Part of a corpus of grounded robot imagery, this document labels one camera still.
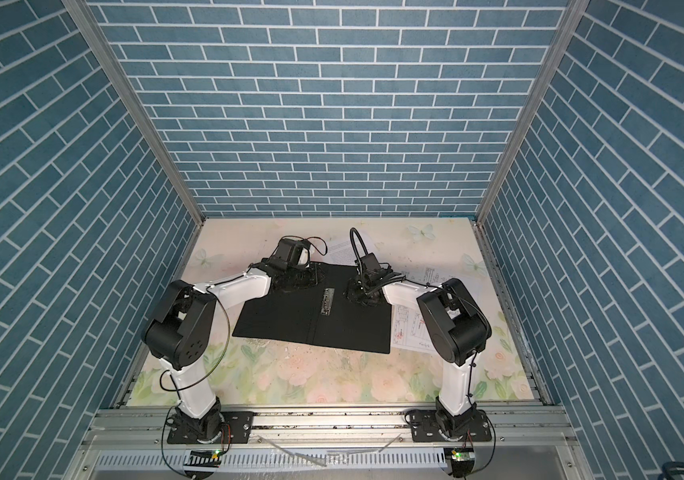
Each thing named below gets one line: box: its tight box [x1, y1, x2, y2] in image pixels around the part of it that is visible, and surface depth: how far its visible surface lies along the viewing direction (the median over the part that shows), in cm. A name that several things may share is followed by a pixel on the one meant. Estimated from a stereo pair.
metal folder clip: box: [320, 288, 335, 316], surface depth 99 cm
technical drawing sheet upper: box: [401, 266, 456, 286], surface depth 107 cm
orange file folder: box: [233, 263, 392, 354], surface depth 91 cm
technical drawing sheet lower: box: [391, 303, 436, 353], surface depth 93 cm
